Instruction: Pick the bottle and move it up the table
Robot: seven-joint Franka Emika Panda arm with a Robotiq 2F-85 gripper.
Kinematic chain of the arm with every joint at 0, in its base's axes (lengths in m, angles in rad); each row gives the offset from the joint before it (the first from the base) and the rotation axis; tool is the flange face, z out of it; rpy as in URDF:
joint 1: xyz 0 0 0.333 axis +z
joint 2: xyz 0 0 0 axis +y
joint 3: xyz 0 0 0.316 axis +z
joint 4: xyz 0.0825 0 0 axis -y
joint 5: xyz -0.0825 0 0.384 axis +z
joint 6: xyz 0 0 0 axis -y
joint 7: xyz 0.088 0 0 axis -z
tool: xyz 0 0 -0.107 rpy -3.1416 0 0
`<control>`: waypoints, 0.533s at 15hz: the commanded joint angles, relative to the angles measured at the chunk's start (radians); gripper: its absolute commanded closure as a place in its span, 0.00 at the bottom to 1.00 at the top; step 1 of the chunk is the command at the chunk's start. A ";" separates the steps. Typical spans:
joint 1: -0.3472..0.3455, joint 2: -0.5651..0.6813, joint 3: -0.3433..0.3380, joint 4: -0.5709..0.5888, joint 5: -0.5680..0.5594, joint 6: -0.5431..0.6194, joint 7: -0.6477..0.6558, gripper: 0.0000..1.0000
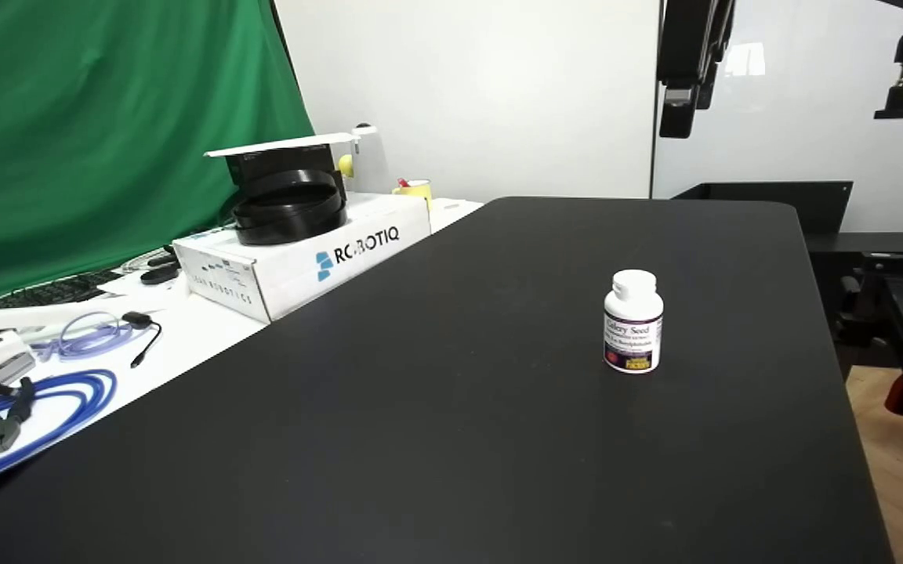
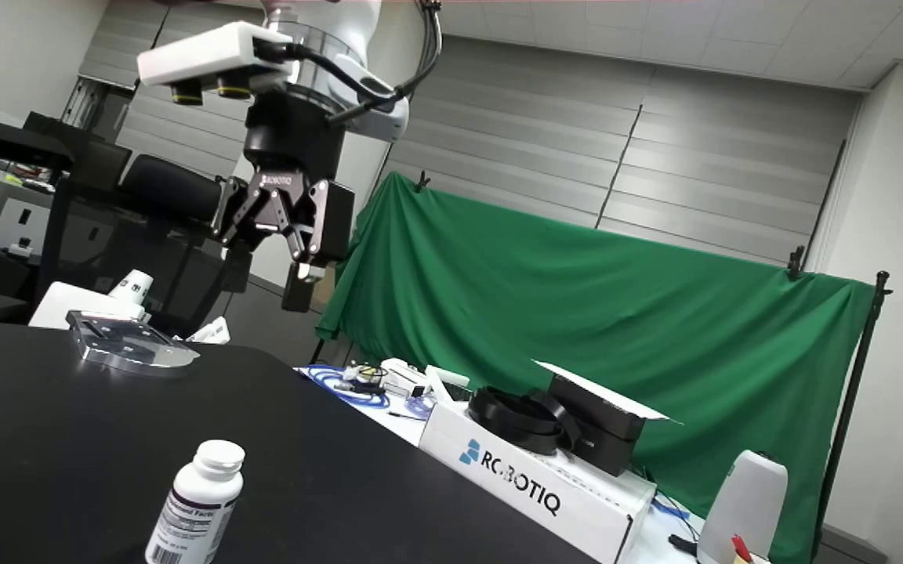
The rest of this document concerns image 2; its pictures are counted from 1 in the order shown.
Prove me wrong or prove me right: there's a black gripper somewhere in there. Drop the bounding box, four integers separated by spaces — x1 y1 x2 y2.
215 90 357 315

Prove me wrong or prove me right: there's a white pill bottle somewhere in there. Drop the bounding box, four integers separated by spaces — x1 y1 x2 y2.
142 435 247 564

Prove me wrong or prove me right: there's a white plastic squeeze bottle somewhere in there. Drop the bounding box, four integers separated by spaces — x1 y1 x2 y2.
693 448 793 564

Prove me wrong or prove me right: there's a black office chair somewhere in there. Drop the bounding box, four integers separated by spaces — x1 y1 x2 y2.
45 151 257 339

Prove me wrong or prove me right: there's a white small device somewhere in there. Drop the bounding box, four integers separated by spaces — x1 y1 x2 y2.
376 354 431 401

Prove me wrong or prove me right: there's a black monitor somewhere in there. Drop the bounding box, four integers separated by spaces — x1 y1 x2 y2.
18 109 139 194

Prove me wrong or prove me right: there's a green backdrop cloth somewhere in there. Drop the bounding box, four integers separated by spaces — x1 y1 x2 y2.
314 171 880 564

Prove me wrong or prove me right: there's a white Robotiq cardboard box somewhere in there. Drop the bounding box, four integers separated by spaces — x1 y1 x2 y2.
416 396 659 564

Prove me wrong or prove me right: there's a black box with white lid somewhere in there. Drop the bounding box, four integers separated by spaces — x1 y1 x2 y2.
530 357 678 481

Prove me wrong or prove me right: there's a black backdrop stand pole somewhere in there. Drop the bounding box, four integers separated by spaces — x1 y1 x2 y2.
808 267 893 564

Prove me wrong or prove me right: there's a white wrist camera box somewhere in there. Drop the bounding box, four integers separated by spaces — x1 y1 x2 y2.
134 20 296 109

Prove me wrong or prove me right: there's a blue coiled cable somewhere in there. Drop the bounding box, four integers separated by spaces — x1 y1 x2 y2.
317 372 395 415

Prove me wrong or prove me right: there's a black coiled strap ring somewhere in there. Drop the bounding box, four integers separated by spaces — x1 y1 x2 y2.
466 383 571 458

